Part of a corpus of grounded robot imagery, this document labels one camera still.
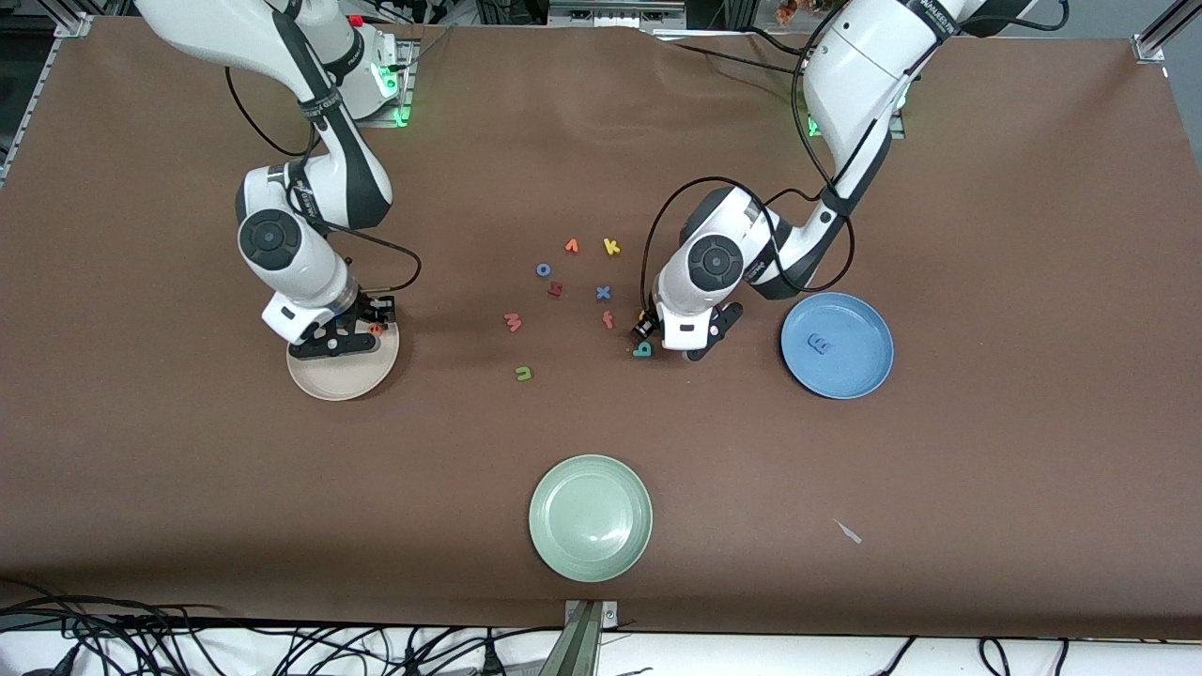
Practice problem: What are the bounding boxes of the brown paper table cover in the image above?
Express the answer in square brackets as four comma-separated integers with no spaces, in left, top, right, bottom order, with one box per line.
[0,17,1202,641]

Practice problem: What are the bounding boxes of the tangled black floor cables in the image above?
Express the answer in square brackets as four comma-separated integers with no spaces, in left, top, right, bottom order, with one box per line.
[0,580,564,676]

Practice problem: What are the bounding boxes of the silver background equipment frame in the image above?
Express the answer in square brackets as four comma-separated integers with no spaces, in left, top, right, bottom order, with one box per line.
[547,0,688,29]

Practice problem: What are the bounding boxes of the pale green round plate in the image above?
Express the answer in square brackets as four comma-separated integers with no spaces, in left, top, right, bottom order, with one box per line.
[528,454,655,584]

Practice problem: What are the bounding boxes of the aluminium profile with bracket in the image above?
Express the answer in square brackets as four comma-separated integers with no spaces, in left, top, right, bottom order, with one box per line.
[537,599,621,676]

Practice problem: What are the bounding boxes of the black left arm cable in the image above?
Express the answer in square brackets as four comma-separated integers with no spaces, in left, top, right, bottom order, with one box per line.
[641,56,857,325]

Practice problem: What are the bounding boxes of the black cable on table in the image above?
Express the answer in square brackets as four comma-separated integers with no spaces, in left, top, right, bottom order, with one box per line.
[648,33,818,85]

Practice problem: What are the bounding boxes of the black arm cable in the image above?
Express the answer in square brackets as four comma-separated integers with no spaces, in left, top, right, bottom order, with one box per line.
[223,66,423,294]
[641,56,857,325]

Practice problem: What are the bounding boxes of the beige round plate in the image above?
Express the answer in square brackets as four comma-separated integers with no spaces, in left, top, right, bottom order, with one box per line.
[285,310,401,403]

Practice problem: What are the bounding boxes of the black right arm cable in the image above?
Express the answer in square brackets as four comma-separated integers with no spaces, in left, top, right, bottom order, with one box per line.
[223,66,423,294]

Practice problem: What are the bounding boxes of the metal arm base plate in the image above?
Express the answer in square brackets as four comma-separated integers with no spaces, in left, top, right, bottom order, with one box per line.
[806,89,908,142]
[357,39,416,129]

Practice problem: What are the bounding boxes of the blue round plate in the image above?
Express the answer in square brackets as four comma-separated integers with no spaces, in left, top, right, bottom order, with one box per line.
[780,292,895,401]

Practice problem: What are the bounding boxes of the black floor cable loops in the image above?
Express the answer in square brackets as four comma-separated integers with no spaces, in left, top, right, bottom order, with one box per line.
[873,637,1071,676]

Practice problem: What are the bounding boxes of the aluminium frame extrusion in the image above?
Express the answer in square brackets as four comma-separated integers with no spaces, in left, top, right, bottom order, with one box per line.
[1132,0,1202,65]

